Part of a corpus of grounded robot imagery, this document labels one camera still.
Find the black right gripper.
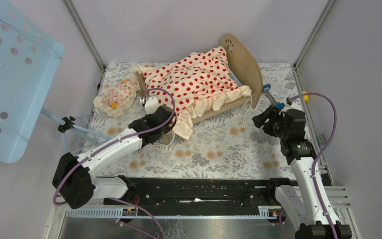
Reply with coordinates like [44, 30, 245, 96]
[251, 105, 289, 140]

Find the checkered ruffled pillow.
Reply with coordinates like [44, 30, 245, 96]
[93, 74, 141, 118]

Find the wooden pet bed frame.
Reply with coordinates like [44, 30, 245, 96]
[134, 33, 263, 125]

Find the red strawberry print duvet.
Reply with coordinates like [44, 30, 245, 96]
[134, 46, 252, 139]

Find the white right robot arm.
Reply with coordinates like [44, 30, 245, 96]
[252, 105, 353, 239]

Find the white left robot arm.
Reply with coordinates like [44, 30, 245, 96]
[52, 97, 176, 209]

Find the blue dumbbell toy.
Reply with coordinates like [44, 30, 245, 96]
[262, 84, 285, 110]

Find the yellow clip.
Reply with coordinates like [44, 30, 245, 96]
[302, 91, 309, 102]

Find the floral table mat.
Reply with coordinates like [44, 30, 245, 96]
[91, 62, 298, 180]

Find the blue striped mattress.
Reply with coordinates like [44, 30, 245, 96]
[229, 71, 242, 87]

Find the blue perforated music stand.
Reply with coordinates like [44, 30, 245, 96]
[0, 0, 109, 163]

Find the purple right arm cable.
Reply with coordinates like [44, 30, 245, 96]
[278, 92, 340, 239]

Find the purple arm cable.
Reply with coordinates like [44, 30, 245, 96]
[278, 92, 340, 239]
[52, 88, 177, 239]

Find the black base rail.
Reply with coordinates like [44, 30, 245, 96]
[121, 176, 297, 217]

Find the grey cable duct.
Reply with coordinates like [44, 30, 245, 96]
[65, 207, 277, 220]

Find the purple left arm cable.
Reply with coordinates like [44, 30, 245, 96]
[52, 88, 177, 239]

